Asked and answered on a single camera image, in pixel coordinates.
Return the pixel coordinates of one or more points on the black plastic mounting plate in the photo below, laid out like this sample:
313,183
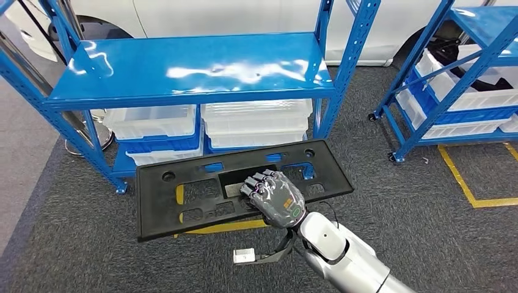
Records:
158,218

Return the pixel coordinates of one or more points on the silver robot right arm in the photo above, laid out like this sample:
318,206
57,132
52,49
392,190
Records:
348,258

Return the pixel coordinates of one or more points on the blue steel shelf rack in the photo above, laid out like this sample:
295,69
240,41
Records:
182,64
481,24

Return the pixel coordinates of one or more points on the black curved car part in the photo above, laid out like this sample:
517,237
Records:
445,50

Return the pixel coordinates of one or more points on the blue plastic bin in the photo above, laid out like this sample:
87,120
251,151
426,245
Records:
162,144

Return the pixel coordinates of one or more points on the white car red stripe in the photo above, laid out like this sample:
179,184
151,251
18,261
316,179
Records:
242,16

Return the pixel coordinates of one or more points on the small white scrap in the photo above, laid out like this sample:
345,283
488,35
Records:
425,160

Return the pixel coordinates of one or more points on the yellow floor tape square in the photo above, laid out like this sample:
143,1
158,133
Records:
461,178

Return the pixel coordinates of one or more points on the black camera bracket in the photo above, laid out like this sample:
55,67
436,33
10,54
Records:
279,250

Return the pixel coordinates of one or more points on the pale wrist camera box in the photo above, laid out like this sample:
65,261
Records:
244,256

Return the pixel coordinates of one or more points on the chrome stanchion post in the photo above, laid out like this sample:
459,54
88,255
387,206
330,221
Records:
106,135

